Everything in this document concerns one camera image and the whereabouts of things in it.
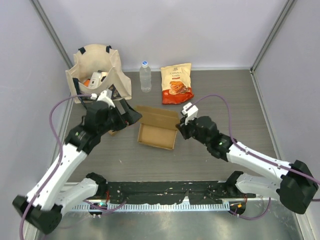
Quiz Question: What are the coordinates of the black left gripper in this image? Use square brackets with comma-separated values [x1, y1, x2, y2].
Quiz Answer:
[99, 98, 142, 135]

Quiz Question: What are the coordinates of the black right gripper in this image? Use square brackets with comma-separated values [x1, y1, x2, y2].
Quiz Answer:
[176, 113, 210, 147]

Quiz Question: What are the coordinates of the small brown cardboard box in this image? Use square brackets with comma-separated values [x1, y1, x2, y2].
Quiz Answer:
[108, 130, 117, 136]

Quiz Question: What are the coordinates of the large cardboard box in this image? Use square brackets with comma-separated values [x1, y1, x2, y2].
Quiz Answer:
[135, 105, 180, 150]

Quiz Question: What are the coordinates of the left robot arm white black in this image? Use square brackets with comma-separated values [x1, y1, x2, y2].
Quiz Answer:
[12, 97, 142, 235]

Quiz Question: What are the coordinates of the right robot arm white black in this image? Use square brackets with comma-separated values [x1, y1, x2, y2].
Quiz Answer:
[176, 116, 319, 215]

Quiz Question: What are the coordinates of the white box in tote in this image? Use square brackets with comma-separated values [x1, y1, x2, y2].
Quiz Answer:
[88, 70, 109, 89]

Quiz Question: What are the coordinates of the clear plastic water bottle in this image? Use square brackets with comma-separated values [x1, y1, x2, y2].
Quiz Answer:
[139, 61, 152, 93]

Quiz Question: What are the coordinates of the orange item in tote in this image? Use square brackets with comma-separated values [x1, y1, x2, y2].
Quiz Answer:
[83, 79, 91, 87]

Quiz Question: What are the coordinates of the cassava chips bag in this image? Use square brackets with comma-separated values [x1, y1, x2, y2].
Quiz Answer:
[160, 63, 194, 105]

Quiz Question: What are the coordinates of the beige canvas tote bag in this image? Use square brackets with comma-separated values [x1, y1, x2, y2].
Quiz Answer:
[65, 44, 132, 105]

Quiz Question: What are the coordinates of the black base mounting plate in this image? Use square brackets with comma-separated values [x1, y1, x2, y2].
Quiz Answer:
[90, 180, 256, 205]

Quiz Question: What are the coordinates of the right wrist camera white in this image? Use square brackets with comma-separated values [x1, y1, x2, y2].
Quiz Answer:
[181, 102, 199, 125]

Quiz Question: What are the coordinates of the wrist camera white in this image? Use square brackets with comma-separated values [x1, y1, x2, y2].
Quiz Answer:
[90, 89, 116, 108]
[181, 102, 199, 125]

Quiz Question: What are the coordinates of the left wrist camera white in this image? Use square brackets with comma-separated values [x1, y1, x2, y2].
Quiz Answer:
[90, 89, 116, 108]

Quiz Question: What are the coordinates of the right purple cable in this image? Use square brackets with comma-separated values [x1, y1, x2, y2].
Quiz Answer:
[189, 93, 320, 221]

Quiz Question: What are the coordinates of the purple cable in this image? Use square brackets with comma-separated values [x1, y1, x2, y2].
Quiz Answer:
[19, 93, 128, 240]
[189, 93, 320, 221]

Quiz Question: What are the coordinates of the slotted cable duct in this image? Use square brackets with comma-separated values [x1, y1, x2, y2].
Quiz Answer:
[70, 201, 230, 213]

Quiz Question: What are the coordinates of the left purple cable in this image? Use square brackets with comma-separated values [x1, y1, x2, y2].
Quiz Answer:
[19, 93, 128, 240]

